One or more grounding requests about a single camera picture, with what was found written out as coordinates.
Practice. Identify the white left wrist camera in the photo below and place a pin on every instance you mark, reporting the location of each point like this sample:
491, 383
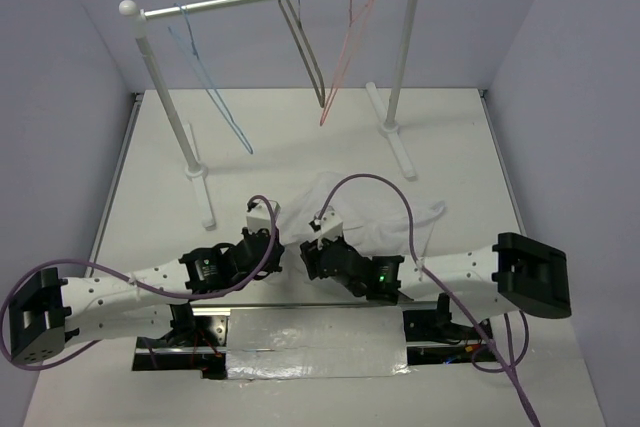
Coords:
259, 215

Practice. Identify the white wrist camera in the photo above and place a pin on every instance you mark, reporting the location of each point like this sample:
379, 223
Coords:
259, 215
329, 226

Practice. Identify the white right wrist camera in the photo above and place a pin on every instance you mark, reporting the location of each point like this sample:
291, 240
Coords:
329, 226

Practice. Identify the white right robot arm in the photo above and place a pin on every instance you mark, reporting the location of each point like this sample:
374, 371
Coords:
516, 273

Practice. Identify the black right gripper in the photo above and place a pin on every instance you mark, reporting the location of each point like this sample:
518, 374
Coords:
310, 252

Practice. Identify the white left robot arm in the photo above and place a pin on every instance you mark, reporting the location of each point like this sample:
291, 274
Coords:
49, 313

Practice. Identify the white t shirt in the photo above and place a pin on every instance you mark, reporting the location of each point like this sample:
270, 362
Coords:
375, 221

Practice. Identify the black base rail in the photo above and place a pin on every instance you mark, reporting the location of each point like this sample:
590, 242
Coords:
431, 338

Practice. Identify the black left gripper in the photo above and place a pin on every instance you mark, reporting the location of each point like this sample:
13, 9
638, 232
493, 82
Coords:
274, 264

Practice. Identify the pink wire hanger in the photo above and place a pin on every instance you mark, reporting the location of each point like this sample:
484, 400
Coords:
358, 17

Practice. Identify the silver foil sheet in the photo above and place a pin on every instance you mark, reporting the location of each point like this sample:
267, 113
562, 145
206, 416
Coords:
313, 343

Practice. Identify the grey plastic hanger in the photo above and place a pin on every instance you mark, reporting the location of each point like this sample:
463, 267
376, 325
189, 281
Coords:
292, 17

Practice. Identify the blue wire hanger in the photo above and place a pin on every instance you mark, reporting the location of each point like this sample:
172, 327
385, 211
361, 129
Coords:
189, 49

